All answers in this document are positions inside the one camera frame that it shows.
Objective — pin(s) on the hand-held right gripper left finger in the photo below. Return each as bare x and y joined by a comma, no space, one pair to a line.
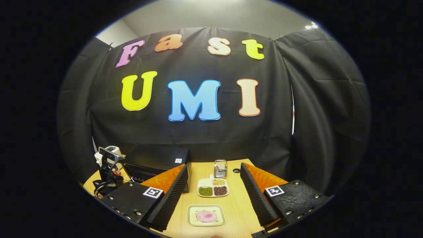
175,198

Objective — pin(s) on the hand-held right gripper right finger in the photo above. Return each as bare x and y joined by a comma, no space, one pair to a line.
254,198

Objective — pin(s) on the cream square plate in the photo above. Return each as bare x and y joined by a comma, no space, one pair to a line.
191,215

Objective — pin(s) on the pink meat slice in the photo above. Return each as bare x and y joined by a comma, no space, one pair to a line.
206,216

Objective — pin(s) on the black electric oven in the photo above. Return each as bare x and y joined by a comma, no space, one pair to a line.
155,155

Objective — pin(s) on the clear bottle red label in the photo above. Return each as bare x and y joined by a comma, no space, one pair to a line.
117,172

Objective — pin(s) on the pile of green beans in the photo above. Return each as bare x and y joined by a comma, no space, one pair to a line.
205,191

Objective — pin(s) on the white divided plate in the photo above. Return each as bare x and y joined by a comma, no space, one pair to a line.
205,182

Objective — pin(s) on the pile of red beans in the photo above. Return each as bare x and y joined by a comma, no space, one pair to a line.
220,190

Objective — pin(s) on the pile of yellow soybeans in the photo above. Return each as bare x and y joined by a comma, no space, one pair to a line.
218,181

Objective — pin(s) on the clear glass jar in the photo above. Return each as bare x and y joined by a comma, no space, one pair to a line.
220,170

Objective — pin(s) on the black backdrop cloth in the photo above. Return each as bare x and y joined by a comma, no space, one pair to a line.
198,66

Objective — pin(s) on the small ceiling light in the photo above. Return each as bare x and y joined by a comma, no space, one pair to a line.
311,25

